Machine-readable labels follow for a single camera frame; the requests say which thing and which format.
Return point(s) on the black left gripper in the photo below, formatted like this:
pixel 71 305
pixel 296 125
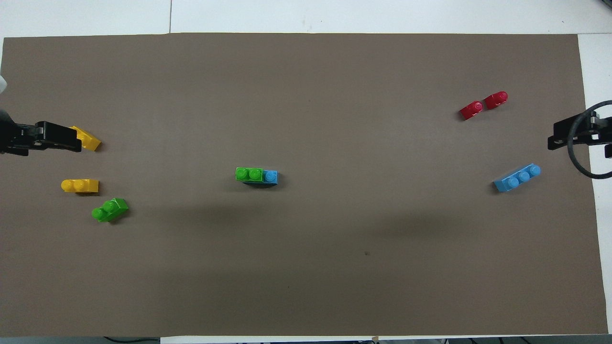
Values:
pixel 19 134

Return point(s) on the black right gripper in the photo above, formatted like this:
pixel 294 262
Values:
pixel 603 129

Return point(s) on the green two-stud toy block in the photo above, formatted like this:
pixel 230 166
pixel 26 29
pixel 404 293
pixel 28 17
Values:
pixel 248 174
pixel 111 210

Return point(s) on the blue three-stud toy block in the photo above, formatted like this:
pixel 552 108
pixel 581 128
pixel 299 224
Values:
pixel 270 177
pixel 516 179

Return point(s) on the yellow two-stud toy block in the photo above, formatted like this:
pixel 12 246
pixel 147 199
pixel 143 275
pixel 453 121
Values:
pixel 88 139
pixel 80 186

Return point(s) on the red one-stud toy block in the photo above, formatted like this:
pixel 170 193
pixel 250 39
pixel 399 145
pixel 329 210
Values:
pixel 471 111
pixel 496 100

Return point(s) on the brown table mat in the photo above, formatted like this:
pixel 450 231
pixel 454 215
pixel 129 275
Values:
pixel 306 267

